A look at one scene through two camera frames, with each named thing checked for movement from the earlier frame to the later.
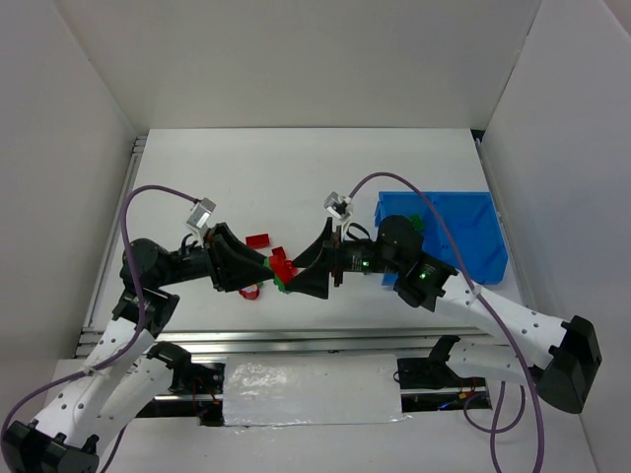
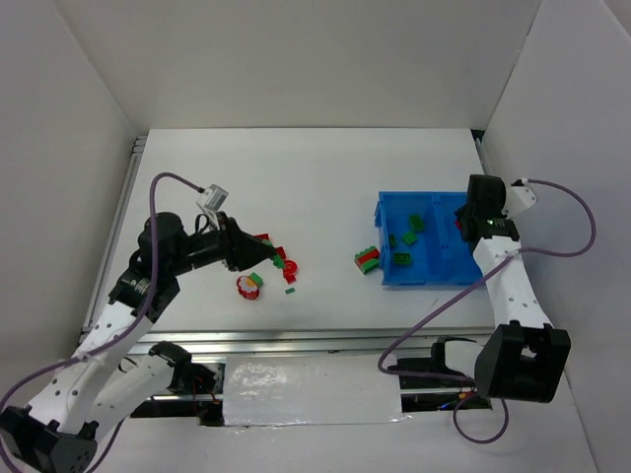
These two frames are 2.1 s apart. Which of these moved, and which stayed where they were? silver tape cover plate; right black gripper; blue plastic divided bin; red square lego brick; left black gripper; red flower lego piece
Moved: right black gripper; left black gripper
Stayed: red flower lego piece; silver tape cover plate; blue plastic divided bin; red square lego brick
